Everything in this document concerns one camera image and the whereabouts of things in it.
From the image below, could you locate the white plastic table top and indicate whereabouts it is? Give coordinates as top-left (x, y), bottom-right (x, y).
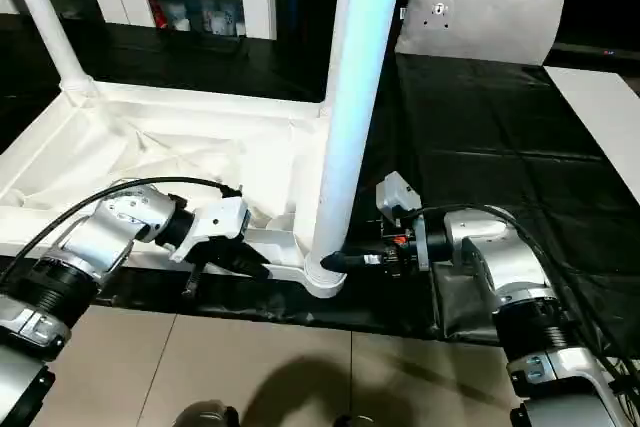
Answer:
top-left (0, 77), bottom-right (351, 300)

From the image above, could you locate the white plastic table leg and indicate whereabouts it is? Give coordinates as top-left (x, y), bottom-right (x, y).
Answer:
top-left (0, 0), bottom-right (98, 98)
top-left (305, 0), bottom-right (408, 283)

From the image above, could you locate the black work mat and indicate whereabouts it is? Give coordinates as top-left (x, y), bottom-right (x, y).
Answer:
top-left (0, 15), bottom-right (640, 350)

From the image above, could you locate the white board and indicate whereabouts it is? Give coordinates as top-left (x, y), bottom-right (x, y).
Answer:
top-left (544, 64), bottom-right (640, 200)

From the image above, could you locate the grey white pillow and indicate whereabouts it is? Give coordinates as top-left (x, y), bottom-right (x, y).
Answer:
top-left (394, 0), bottom-right (569, 66)

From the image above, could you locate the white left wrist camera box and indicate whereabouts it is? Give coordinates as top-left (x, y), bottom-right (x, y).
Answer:
top-left (168, 196), bottom-right (251, 266)

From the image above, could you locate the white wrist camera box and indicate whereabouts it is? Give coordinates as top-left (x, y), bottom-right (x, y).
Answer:
top-left (374, 171), bottom-right (424, 230)
top-left (168, 196), bottom-right (251, 266)

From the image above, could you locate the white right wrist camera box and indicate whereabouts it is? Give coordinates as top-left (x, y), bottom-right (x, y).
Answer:
top-left (374, 171), bottom-right (424, 230)

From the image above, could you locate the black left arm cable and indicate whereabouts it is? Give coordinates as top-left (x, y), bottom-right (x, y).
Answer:
top-left (0, 176), bottom-right (245, 270)

